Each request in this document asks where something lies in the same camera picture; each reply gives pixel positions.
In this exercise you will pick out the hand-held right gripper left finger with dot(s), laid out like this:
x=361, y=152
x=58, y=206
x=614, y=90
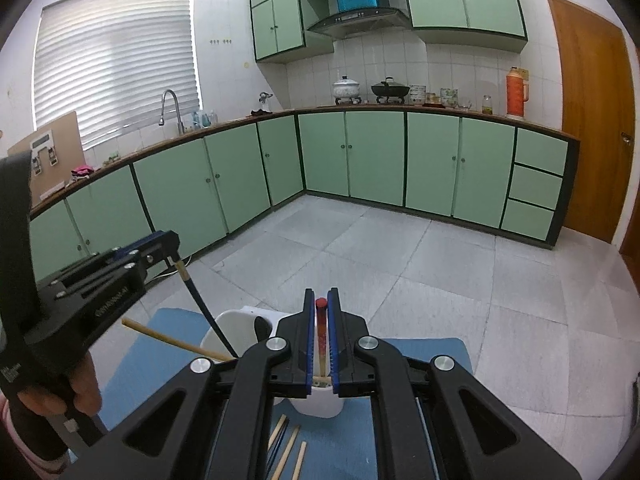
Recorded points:
x=311, y=340

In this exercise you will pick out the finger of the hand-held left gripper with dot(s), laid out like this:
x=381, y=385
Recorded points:
x=150, y=239
x=145, y=259

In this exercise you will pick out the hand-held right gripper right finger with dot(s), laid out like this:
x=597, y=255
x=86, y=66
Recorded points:
x=334, y=340

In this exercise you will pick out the black spoon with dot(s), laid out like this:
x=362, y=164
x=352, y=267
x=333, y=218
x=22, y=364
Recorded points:
x=261, y=330

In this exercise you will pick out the dark blue chopstick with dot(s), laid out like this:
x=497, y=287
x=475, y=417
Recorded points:
x=278, y=452
x=200, y=305

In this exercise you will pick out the plain wooden chopstick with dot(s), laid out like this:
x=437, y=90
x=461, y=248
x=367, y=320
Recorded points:
x=165, y=339
x=289, y=452

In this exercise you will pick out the white double utensil holder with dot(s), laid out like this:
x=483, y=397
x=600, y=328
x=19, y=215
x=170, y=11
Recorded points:
x=225, y=330

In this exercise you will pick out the person's left forearm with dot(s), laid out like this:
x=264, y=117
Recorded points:
x=20, y=465

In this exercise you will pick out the person's left hand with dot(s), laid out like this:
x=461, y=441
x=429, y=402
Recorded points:
x=87, y=390

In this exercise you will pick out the pink cloth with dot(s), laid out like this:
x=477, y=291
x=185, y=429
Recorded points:
x=82, y=171

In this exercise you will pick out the blue table mat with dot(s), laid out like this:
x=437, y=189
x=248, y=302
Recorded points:
x=140, y=385

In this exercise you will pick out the metal kitchen faucet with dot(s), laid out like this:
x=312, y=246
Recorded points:
x=181, y=122

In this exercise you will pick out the wooden board with clamps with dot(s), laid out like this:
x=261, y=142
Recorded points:
x=65, y=145

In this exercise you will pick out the plastic bottles by faucet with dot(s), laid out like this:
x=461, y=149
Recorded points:
x=205, y=119

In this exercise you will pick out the white window blind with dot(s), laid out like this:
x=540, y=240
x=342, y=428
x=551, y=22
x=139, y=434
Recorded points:
x=115, y=60

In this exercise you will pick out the green lower kitchen cabinets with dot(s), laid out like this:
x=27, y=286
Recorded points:
x=375, y=155

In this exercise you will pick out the white cooking pot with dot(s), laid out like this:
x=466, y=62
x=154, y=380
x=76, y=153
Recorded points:
x=346, y=90

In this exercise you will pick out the black wok with lid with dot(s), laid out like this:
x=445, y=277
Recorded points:
x=390, y=90

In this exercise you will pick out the stacked bowls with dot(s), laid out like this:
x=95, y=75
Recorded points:
x=417, y=95

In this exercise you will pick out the patterned ceramic jar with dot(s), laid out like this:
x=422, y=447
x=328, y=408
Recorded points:
x=448, y=96

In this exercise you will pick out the small glass jar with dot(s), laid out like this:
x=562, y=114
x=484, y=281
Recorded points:
x=487, y=105

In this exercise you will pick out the black range hood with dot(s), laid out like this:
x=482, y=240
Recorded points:
x=360, y=21

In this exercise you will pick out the orange thermos flask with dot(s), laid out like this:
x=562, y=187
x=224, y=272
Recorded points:
x=517, y=95

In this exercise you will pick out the row of wall hooks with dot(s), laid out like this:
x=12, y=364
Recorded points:
x=221, y=41

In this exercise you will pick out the green upper wall cabinets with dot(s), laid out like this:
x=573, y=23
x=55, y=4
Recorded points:
x=475, y=0

